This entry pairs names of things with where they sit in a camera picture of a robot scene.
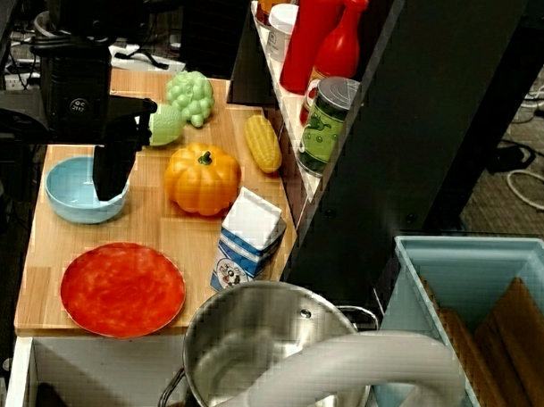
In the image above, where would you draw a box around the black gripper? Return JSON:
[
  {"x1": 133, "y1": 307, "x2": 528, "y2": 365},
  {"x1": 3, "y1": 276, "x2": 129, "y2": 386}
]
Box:
[{"x1": 91, "y1": 96, "x2": 160, "y2": 204}]

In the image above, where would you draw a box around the light blue bowl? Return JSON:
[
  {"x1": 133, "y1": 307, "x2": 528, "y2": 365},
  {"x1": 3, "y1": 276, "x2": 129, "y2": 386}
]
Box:
[{"x1": 44, "y1": 154, "x2": 132, "y2": 227}]

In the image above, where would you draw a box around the green toy lemon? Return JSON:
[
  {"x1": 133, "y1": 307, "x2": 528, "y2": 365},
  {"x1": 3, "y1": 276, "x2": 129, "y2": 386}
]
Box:
[{"x1": 146, "y1": 103, "x2": 187, "y2": 148}]

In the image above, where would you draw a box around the orange toy pumpkin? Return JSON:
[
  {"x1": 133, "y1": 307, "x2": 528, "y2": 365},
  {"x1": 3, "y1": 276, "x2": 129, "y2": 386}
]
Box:
[{"x1": 162, "y1": 141, "x2": 244, "y2": 219}]

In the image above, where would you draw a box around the green toy grape bunch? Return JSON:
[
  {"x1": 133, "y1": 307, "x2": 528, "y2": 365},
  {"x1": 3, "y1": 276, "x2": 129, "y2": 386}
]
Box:
[{"x1": 163, "y1": 69, "x2": 217, "y2": 129}]

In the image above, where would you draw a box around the red round plate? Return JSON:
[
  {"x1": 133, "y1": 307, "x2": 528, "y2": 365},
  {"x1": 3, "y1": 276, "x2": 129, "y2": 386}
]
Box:
[{"x1": 58, "y1": 239, "x2": 189, "y2": 342}]

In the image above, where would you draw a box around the white power strip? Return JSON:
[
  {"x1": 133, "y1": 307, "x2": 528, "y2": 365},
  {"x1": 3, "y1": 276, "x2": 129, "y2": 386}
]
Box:
[{"x1": 3, "y1": 71, "x2": 41, "y2": 93}]

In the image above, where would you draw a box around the yellow toy corn cob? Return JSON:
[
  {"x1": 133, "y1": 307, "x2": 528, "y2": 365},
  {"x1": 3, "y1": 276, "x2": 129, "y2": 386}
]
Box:
[{"x1": 243, "y1": 113, "x2": 285, "y2": 175}]

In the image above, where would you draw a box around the blue white milk carton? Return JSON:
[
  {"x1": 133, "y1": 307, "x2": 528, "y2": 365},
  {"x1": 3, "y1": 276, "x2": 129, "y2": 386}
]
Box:
[{"x1": 209, "y1": 186, "x2": 289, "y2": 295}]

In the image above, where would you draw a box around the white kitchen cabinet base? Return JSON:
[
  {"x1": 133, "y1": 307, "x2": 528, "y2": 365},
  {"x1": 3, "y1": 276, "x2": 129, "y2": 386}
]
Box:
[{"x1": 4, "y1": 328, "x2": 192, "y2": 407}]

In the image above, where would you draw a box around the green peas toy can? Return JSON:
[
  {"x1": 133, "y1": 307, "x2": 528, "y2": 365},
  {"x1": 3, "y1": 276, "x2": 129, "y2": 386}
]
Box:
[{"x1": 296, "y1": 74, "x2": 362, "y2": 179}]

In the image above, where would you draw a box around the stainless steel pot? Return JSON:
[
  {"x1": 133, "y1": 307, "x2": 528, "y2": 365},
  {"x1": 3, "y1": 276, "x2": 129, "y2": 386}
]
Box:
[{"x1": 156, "y1": 278, "x2": 381, "y2": 407}]

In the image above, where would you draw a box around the white lidded jar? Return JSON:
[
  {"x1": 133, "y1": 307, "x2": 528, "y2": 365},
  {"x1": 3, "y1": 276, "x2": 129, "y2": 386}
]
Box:
[{"x1": 266, "y1": 2, "x2": 300, "y2": 62}]

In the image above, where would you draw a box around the plain red ketchup bottle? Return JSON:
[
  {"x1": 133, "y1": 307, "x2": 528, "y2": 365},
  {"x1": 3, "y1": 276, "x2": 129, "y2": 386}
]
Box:
[{"x1": 279, "y1": 0, "x2": 347, "y2": 97}]

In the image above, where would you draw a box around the red bottle with label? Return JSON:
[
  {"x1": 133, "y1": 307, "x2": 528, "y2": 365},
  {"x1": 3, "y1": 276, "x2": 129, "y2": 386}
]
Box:
[{"x1": 301, "y1": 0, "x2": 371, "y2": 128}]

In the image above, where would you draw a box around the black kitchen shelf unit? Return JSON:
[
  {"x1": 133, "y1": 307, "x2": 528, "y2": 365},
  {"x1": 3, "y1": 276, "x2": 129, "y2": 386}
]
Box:
[{"x1": 219, "y1": 0, "x2": 531, "y2": 307}]

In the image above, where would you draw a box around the white curved faucet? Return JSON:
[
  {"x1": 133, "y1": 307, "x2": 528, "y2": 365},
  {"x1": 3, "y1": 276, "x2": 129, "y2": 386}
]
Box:
[{"x1": 201, "y1": 323, "x2": 469, "y2": 407}]

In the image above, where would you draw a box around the light blue plastic bin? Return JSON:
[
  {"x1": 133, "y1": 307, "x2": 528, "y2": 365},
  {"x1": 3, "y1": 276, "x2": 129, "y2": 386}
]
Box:
[{"x1": 374, "y1": 233, "x2": 544, "y2": 407}]

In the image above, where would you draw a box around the brown wooden board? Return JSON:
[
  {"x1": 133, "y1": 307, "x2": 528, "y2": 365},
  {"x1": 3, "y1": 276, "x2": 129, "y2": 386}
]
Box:
[
  {"x1": 473, "y1": 275, "x2": 544, "y2": 407},
  {"x1": 417, "y1": 279, "x2": 528, "y2": 407}
]

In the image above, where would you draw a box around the white cable loop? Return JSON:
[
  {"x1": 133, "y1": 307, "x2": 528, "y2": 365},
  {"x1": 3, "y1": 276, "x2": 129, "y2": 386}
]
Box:
[{"x1": 505, "y1": 169, "x2": 544, "y2": 214}]

